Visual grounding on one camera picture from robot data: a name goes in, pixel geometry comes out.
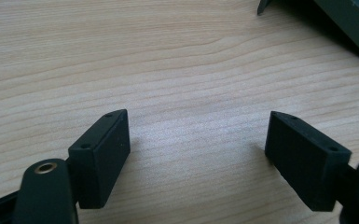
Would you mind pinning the small dark pointed object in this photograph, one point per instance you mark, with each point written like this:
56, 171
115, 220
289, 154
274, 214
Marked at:
262, 6

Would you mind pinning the dark green box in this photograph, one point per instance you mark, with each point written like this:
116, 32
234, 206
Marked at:
356, 23

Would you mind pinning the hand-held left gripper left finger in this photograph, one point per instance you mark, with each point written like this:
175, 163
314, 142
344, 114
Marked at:
104, 161

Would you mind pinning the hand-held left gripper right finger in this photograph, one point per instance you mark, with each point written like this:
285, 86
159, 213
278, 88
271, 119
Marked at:
304, 165

